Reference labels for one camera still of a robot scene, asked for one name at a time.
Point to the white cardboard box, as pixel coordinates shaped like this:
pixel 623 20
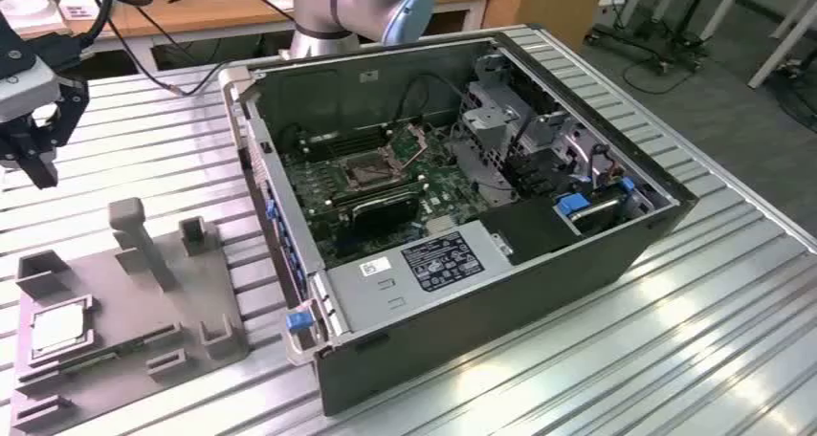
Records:
pixel 83 6

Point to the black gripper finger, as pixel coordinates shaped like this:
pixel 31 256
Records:
pixel 71 115
pixel 10 144

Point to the wooden cabinet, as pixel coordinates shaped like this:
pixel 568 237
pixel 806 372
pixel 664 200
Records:
pixel 563 6

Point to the grey parts rack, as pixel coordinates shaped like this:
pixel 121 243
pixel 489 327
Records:
pixel 127 302

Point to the black RAM slot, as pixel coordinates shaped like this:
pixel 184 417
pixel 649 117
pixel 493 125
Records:
pixel 364 137
pixel 364 142
pixel 364 132

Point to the small blue clip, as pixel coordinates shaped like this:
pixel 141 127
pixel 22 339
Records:
pixel 625 185

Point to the green motherboard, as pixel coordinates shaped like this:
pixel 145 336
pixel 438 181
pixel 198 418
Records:
pixel 441 168

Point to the silver drive cage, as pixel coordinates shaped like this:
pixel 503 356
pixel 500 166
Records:
pixel 492 120

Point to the black graphics card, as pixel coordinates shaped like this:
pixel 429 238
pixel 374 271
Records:
pixel 386 213

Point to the CPU socket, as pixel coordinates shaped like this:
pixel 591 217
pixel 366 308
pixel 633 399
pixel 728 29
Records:
pixel 370 173

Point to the blue disk carrier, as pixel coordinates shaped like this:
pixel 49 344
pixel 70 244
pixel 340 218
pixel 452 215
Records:
pixel 571 204

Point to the green RAM stick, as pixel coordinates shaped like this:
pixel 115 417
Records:
pixel 102 358

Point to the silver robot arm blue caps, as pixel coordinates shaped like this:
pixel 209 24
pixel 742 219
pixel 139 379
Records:
pixel 326 6

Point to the white table leg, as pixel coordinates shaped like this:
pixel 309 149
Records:
pixel 776 53

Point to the blue case latch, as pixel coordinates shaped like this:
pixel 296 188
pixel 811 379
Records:
pixel 300 322

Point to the grey power supply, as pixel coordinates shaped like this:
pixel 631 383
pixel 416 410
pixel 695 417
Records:
pixel 384 288

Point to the black wheeled cart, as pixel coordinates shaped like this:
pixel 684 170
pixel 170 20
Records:
pixel 664 49

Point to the small silver heatsink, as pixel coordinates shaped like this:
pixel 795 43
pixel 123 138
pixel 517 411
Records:
pixel 441 224

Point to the silver CPU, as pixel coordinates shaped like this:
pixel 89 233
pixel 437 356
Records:
pixel 58 328

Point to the blue slot retainer strip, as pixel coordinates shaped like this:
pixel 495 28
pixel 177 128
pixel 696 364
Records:
pixel 272 211

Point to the white round dish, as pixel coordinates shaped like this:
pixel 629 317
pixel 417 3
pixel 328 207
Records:
pixel 29 13

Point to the black open PC case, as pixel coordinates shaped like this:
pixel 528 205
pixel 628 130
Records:
pixel 479 321

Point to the thin metal locking lever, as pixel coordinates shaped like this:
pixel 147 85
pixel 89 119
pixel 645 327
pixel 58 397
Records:
pixel 332 151

